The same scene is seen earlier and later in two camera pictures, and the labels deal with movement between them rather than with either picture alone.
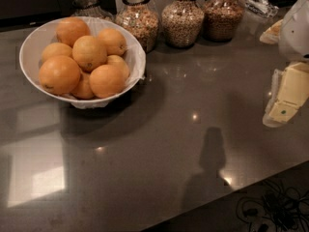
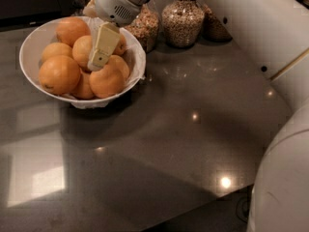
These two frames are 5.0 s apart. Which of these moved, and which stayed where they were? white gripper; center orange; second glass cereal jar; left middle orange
Moved: white gripper
Stayed: center orange; second glass cereal jar; left middle orange
